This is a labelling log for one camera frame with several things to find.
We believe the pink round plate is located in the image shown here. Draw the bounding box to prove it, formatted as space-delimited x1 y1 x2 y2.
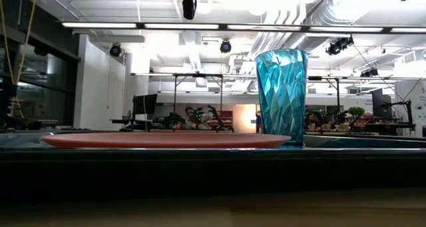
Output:
40 132 292 150

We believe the teal faceted plastic cup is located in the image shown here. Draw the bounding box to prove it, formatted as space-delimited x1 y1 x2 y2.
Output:
255 49 310 148

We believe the dark green serving tray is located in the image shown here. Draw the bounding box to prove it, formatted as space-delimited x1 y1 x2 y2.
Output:
0 130 426 201

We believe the black computer monitor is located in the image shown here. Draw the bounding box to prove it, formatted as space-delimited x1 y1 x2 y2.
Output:
371 89 393 120
132 93 158 115

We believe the green potted plant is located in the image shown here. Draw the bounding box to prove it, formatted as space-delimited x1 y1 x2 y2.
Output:
348 106 366 120

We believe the background black table frame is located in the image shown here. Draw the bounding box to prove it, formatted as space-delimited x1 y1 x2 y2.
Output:
172 73 224 114

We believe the black rig frame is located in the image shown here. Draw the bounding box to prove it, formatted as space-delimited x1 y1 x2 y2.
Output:
61 21 426 35

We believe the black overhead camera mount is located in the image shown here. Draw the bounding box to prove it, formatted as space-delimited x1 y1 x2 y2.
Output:
182 0 204 21

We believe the yellow cable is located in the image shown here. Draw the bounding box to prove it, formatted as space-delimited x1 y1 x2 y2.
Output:
0 0 37 85

